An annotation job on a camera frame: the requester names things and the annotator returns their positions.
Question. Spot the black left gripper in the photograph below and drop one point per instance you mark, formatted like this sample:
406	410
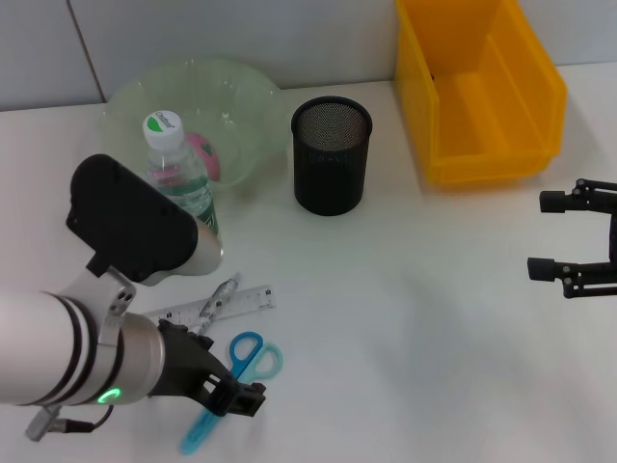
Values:
188	366

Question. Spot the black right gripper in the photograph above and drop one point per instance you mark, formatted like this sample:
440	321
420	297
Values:
613	236

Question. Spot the pink peach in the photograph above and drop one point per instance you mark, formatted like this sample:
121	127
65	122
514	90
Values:
205	149

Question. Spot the clear green-label water bottle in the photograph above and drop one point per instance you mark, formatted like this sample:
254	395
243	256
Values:
164	130

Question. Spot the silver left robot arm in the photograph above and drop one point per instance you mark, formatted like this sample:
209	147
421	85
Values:
48	347

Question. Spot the blue scissors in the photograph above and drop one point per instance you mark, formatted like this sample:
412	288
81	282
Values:
260	362

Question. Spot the clear plastic ruler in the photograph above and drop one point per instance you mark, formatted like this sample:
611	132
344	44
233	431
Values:
246	299

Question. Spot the grey clear pen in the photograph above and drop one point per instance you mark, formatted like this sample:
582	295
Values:
219	299

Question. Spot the black mesh pen holder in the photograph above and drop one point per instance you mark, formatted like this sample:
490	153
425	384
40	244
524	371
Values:
330	164

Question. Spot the green glass fruit plate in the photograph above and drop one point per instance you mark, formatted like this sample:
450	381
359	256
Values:
241	106

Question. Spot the yellow plastic bin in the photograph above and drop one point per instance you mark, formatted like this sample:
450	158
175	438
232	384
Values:
482	120

